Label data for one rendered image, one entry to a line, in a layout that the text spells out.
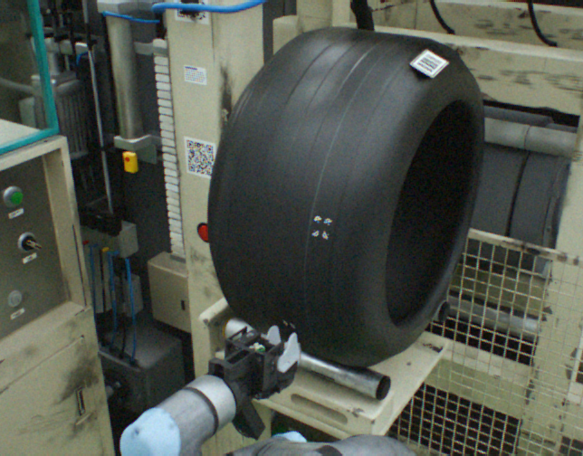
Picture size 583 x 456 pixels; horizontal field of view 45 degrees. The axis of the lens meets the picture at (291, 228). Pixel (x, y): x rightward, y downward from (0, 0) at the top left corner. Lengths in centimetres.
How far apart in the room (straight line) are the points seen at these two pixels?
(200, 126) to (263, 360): 50
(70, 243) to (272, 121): 58
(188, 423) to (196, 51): 66
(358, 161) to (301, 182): 9
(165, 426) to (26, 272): 64
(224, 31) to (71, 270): 59
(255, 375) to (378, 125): 40
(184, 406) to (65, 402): 68
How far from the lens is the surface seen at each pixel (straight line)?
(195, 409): 95
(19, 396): 150
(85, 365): 160
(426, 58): 113
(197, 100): 133
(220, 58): 127
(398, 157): 103
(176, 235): 151
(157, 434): 91
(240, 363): 100
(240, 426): 111
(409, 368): 149
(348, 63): 110
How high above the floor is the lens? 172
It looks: 27 degrees down
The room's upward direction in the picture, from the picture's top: straight up
